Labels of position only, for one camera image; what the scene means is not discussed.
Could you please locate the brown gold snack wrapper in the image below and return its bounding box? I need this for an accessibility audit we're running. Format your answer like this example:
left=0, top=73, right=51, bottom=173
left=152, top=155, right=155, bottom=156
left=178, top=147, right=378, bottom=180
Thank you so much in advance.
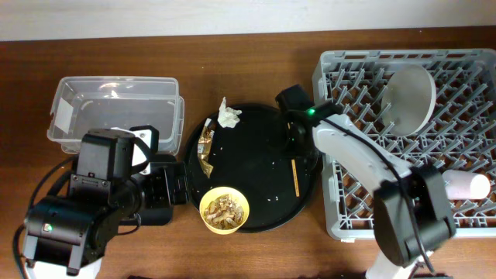
left=197, top=118, right=215, bottom=178

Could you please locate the yellow bowl with food scraps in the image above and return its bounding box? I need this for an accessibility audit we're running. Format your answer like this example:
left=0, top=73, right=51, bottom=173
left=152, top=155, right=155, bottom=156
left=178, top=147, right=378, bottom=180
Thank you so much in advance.
left=198, top=187, right=250, bottom=235

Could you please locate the white tissue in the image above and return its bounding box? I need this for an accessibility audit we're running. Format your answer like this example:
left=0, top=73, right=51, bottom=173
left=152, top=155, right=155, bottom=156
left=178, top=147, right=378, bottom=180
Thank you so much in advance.
left=217, top=97, right=242, bottom=128

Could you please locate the wooden chopstick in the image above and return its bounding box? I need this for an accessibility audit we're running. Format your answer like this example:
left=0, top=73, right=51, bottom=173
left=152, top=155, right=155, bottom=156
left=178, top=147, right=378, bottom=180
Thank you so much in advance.
left=291, top=159, right=300, bottom=198

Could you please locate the grey round plate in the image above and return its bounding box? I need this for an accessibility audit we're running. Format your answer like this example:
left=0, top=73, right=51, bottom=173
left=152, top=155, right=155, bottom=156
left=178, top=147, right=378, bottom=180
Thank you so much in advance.
left=381, top=65, right=436, bottom=136

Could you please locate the pink cup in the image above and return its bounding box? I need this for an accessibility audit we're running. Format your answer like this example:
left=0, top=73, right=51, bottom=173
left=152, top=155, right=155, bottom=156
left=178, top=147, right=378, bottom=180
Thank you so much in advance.
left=442, top=170, right=491, bottom=200

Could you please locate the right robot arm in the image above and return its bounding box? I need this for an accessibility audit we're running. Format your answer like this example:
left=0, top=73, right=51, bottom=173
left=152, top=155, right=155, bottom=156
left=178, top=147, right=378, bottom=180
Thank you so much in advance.
left=275, top=84, right=456, bottom=278

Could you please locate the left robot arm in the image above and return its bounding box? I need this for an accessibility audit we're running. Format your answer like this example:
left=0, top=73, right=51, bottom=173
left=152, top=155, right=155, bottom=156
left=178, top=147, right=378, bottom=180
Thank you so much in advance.
left=12, top=126, right=191, bottom=278

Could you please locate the grey dishwasher rack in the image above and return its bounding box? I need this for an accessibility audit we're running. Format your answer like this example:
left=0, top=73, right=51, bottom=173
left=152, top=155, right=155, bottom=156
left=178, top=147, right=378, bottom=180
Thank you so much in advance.
left=312, top=49, right=495, bottom=242

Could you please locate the black rectangular tray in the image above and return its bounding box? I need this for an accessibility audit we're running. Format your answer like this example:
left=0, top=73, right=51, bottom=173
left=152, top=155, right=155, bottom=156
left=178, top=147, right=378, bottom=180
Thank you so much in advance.
left=133, top=153, right=176, bottom=226

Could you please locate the black round tray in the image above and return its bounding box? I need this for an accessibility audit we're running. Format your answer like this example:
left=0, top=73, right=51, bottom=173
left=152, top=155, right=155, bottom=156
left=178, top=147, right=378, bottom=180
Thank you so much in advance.
left=184, top=104, right=320, bottom=233

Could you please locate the clear plastic bin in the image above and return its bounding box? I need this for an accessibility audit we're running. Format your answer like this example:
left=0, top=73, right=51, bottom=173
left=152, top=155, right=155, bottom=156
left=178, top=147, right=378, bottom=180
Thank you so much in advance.
left=46, top=76, right=184, bottom=155

